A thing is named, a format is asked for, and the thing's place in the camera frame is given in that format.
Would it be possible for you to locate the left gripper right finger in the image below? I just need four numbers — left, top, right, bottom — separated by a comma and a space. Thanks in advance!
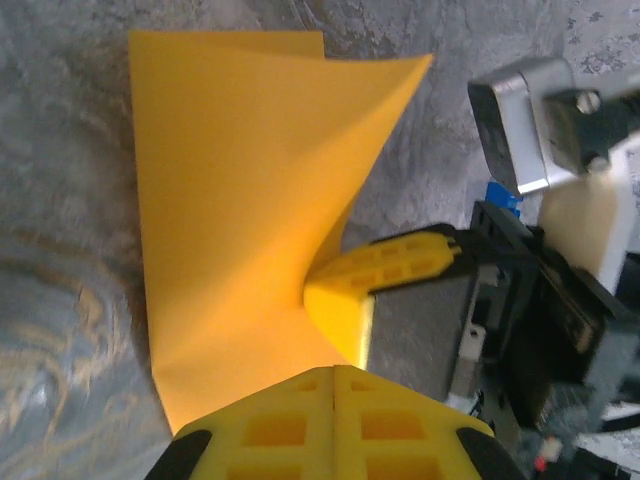
333, 364, 526, 480

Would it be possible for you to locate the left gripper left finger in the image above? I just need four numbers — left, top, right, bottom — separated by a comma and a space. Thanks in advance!
144, 366, 335, 480

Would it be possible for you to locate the orange paper sheet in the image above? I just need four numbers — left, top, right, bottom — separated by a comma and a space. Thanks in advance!
128, 29, 434, 436

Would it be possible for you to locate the small blue clip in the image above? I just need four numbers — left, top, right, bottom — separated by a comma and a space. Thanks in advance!
485, 182, 524, 214

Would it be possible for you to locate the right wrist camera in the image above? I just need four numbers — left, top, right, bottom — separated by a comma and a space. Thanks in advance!
467, 57, 640, 296

